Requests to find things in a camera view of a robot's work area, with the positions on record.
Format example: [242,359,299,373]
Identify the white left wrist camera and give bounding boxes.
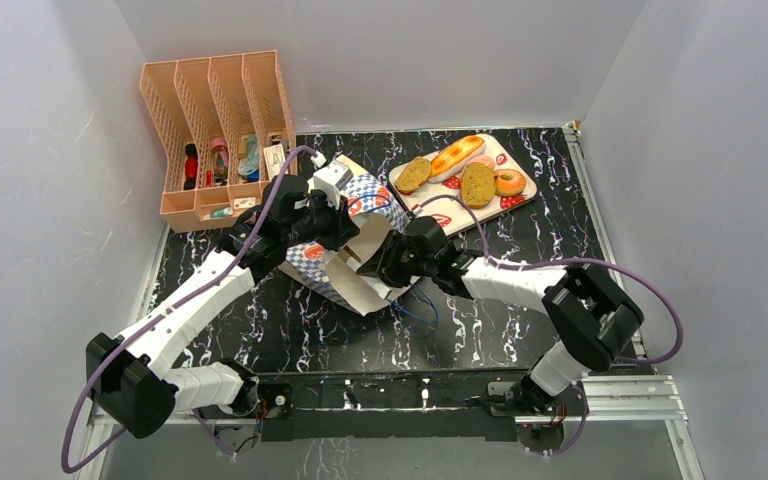
[311,152,354,207]

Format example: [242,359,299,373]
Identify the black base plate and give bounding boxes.
[198,369,586,448]

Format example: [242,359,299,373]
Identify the metal tongs white handles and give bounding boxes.
[343,246,393,301]

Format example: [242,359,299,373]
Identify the white card in rack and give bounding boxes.
[263,144,286,180]

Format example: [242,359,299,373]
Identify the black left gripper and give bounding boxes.
[284,190,361,254]

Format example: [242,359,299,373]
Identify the small tube in rack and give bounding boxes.
[203,207,234,220]

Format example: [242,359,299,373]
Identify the long glazed fake bread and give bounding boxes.
[428,135,486,183]

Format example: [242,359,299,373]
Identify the pink frosted fake donut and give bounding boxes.
[469,155,496,170]

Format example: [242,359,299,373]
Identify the blue item in rack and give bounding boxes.
[237,134,260,182]

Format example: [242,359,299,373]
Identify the black red bottle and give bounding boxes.
[184,143,199,190]

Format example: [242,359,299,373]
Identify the brown fake donut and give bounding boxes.
[495,169,527,197]

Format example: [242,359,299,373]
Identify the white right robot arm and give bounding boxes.
[356,217,644,416]

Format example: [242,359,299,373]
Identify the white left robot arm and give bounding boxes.
[87,173,359,439]

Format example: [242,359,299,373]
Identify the brown fake bread slice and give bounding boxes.
[460,163,496,209]

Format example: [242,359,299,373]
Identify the pink file organizer rack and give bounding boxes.
[139,50,296,233]

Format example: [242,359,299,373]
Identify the checkered brown paper bag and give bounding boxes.
[280,155,409,316]

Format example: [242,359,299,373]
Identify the pink capped bottle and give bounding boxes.
[211,137,229,186]

